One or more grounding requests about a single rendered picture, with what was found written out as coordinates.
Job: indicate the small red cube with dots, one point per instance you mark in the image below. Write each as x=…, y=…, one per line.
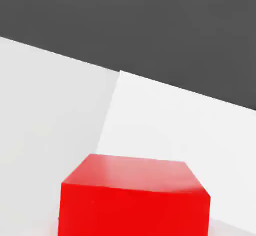
x=134, y=210

